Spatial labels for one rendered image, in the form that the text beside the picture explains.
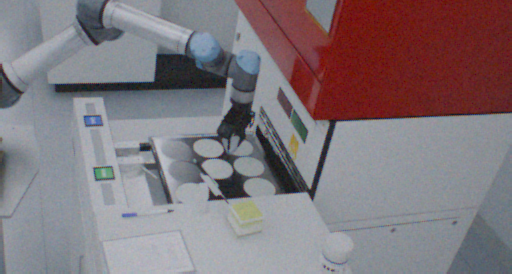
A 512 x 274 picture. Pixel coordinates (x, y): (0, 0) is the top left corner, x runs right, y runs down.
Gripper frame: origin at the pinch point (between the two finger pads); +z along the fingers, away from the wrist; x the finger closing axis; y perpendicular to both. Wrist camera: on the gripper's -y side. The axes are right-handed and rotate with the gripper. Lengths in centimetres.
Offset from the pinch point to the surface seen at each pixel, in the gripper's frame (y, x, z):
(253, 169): -0.3, -10.1, 1.7
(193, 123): 16.9, 24.8, 9.6
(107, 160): -34.0, 21.5, -4.4
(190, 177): -17.3, 2.7, 1.7
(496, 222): 140, -89, 77
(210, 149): -1.2, 6.1, 1.6
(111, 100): 103, 136, 92
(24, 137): -30, 60, 10
